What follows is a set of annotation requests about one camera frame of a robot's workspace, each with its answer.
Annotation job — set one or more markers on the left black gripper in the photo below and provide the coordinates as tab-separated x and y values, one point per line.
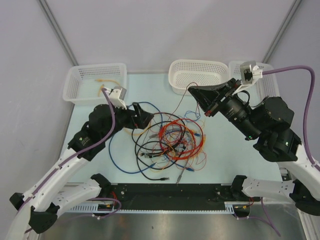
141	121

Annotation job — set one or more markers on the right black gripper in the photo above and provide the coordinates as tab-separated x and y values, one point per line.
206	96

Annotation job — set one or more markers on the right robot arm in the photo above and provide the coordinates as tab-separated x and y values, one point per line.
269	124

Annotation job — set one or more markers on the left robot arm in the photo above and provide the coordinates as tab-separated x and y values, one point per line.
39	208

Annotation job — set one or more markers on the middle white plastic basket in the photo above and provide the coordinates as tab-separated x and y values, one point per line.
184	73

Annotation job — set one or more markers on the white plastic basket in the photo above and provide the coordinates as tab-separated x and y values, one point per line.
184	73
83	84
265	87

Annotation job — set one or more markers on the right white plastic basket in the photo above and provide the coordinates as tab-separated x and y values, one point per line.
265	87

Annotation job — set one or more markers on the left white plastic basket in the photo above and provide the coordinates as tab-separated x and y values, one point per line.
83	84

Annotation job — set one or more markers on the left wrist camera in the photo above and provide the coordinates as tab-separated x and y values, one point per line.
116	96

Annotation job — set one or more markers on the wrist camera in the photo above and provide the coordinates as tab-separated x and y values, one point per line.
116	96
250	74

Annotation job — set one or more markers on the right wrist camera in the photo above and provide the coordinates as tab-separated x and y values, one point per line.
250	74

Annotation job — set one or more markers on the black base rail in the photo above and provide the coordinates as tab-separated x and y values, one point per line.
171	196

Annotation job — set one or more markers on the white slotted cable duct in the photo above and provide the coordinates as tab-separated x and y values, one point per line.
104	208

